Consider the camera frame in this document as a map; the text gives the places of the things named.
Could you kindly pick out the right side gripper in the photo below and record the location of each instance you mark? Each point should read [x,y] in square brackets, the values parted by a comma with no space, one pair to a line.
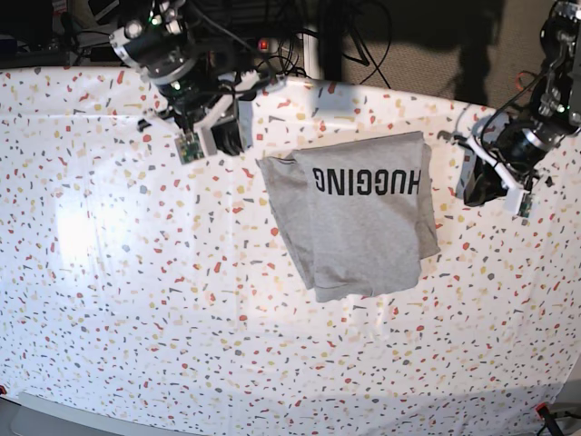
[201,92]

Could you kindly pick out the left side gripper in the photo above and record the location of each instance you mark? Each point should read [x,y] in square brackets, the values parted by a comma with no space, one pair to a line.
[510,160]

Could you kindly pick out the grey T-shirt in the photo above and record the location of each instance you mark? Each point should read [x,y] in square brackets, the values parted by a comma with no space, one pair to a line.
[356,218]

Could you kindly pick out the white power strip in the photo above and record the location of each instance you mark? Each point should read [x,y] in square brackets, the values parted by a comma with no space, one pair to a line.
[268,45]

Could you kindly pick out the terrazzo pattern tablecloth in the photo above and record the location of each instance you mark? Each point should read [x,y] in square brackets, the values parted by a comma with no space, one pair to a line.
[146,290]

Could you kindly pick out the red clamp bottom right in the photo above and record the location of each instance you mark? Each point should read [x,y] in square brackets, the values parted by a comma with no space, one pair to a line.
[549,422]

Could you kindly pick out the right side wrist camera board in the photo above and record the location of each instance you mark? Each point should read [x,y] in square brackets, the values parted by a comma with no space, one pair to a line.
[189,148]

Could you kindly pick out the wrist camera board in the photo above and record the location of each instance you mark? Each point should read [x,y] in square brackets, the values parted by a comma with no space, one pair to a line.
[520,203]
[189,148]

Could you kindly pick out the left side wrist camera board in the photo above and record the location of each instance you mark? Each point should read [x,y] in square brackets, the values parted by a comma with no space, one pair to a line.
[520,203]

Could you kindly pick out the grey table frame leg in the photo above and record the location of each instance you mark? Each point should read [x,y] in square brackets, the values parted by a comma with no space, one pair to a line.
[311,57]

